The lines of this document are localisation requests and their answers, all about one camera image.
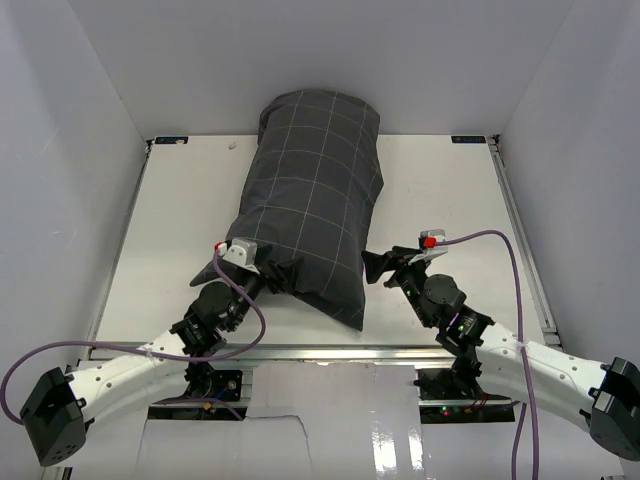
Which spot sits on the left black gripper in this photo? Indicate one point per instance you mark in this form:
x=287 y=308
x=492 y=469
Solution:
x=285 y=272

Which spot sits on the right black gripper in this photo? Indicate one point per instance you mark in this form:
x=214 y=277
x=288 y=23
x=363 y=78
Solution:
x=376 y=265

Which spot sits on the dark grey checked pillowcase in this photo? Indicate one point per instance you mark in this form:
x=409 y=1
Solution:
x=310 y=192

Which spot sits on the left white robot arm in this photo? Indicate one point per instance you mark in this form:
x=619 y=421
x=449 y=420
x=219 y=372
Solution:
x=178 y=363

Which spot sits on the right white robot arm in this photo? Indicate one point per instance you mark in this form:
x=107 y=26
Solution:
x=600 y=398

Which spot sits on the right blue corner label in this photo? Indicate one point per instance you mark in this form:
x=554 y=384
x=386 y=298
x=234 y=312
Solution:
x=468 y=139

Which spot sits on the blue corner label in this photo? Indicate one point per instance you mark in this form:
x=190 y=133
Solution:
x=171 y=140
x=468 y=139

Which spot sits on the left blue corner label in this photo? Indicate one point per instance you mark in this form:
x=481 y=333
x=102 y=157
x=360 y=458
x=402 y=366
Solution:
x=171 y=140

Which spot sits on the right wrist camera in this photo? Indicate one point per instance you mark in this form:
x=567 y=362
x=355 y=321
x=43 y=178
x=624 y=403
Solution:
x=432 y=244

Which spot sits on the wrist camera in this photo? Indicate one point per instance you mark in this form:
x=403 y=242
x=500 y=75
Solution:
x=432 y=244
x=239 y=252

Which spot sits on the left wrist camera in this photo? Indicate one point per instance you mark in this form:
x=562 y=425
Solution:
x=239 y=252

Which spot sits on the aluminium front rail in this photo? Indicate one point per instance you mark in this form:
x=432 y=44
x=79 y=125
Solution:
x=394 y=355

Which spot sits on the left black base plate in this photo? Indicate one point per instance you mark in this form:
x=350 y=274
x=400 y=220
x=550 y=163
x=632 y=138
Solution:
x=213 y=394

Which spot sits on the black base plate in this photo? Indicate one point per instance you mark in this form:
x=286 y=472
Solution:
x=213 y=394
x=444 y=385

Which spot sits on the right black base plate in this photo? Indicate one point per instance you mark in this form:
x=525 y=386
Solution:
x=444 y=385

